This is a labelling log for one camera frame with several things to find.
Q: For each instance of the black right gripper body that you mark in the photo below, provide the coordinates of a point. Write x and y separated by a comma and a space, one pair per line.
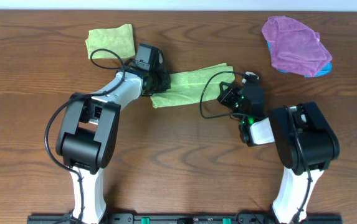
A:
228, 94

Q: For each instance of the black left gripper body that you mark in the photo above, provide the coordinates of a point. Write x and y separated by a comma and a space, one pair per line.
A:
161, 80

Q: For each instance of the light green cloth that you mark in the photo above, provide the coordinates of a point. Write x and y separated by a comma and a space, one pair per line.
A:
119, 40
186, 87

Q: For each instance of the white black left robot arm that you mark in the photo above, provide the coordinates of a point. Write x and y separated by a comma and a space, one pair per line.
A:
88, 133

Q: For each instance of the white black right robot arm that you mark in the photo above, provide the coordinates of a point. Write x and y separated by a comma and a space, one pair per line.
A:
305, 144

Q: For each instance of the folded light green cloth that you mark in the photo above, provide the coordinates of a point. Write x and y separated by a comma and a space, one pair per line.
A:
119, 40

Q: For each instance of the purple cloth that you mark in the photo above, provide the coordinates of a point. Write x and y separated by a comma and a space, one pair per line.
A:
295, 47

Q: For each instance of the blue cloth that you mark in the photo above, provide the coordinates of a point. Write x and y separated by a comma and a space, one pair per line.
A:
325, 70

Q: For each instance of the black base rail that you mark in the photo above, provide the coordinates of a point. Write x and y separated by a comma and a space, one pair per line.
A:
127, 218

